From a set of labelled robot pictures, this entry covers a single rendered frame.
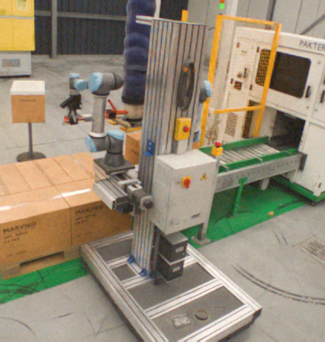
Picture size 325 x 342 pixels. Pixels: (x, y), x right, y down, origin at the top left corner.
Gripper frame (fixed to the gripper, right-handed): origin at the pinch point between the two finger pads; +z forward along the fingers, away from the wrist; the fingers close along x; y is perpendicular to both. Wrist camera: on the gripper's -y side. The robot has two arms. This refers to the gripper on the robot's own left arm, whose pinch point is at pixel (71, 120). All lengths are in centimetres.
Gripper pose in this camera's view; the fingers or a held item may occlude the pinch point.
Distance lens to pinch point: 282.5
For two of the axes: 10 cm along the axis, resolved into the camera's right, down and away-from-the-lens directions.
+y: 7.5, -2.2, 6.3
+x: -6.6, -3.9, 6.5
